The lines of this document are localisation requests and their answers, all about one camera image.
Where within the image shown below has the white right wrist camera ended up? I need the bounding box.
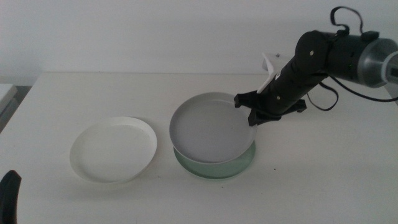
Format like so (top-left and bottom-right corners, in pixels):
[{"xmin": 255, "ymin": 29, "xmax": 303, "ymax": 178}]
[{"xmin": 257, "ymin": 52, "xmax": 290, "ymax": 94}]

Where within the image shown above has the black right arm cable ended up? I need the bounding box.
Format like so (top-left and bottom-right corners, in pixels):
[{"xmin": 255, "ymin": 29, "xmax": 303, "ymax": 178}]
[{"xmin": 306, "ymin": 6, "xmax": 398, "ymax": 112}]

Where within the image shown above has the pale green shallow bowl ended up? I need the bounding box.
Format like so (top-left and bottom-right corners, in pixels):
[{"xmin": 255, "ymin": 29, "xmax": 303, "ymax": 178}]
[{"xmin": 173, "ymin": 139, "xmax": 257, "ymax": 180}]

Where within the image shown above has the white shallow bowl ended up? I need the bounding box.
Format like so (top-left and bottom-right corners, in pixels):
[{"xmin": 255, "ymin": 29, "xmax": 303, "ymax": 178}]
[{"xmin": 69, "ymin": 116, "xmax": 158, "ymax": 184}]

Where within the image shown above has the grey shallow bowl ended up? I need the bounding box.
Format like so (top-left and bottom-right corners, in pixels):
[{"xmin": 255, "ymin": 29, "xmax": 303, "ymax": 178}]
[{"xmin": 169, "ymin": 91, "xmax": 258, "ymax": 165}]

